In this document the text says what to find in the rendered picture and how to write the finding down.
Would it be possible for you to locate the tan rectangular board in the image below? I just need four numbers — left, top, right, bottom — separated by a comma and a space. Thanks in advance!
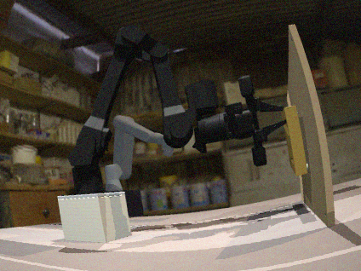
287, 24, 335, 227

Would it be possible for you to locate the yellow picture frame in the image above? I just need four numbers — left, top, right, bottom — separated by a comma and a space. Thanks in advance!
281, 106, 308, 176

